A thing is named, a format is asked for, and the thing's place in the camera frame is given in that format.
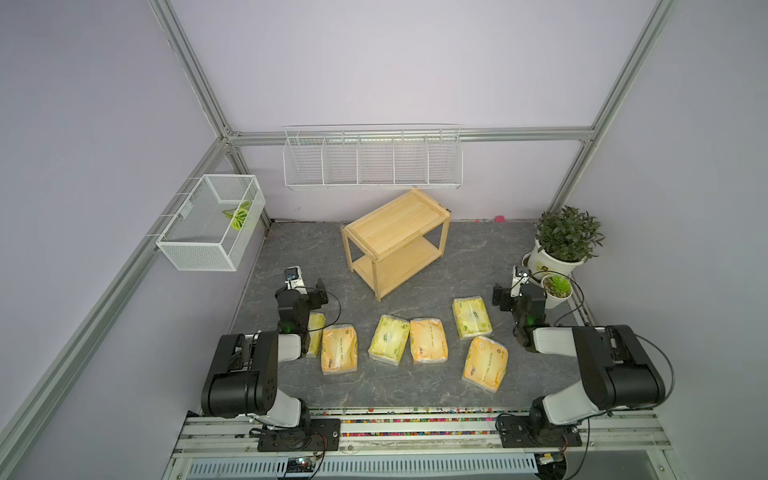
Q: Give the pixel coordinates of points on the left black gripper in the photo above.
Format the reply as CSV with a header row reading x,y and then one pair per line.
x,y
312,295

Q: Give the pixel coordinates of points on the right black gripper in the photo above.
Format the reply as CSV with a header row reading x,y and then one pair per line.
x,y
507,295

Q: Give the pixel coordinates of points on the green tissue pack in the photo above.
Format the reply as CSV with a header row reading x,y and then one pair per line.
x,y
316,325
389,340
471,317

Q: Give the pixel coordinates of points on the orange tissue pack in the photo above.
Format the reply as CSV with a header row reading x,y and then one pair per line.
x,y
486,363
339,350
428,343

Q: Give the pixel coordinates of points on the wooden two-tier shelf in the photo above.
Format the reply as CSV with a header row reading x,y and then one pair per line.
x,y
393,243

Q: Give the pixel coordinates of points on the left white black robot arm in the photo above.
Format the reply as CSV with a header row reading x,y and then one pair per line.
x,y
243,375

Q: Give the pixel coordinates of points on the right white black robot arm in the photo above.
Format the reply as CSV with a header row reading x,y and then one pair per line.
x,y
615,370

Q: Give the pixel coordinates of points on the small potted succulent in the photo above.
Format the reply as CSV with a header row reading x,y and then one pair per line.
x,y
557,288

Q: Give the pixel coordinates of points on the large potted green plant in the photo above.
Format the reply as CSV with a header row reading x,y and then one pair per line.
x,y
564,240

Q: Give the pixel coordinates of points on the green leaf toy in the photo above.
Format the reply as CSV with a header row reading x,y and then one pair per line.
x,y
238,216

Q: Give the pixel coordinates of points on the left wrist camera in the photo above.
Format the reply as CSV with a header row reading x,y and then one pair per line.
x,y
293,279

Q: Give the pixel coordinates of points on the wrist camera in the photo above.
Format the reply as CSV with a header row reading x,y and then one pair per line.
x,y
293,279
521,276

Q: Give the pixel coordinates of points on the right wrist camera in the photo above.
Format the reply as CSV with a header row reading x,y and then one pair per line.
x,y
521,276

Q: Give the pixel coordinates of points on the white wire side basket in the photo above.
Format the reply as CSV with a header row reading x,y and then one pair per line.
x,y
198,237

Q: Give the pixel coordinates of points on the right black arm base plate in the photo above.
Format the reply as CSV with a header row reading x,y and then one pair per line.
x,y
518,431

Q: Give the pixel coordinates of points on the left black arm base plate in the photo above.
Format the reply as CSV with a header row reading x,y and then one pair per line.
x,y
300,435

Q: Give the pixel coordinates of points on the aluminium front rail frame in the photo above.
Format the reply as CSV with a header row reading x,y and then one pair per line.
x,y
425,443

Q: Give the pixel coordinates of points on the long white wire wall basket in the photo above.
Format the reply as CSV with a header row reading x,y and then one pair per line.
x,y
373,156

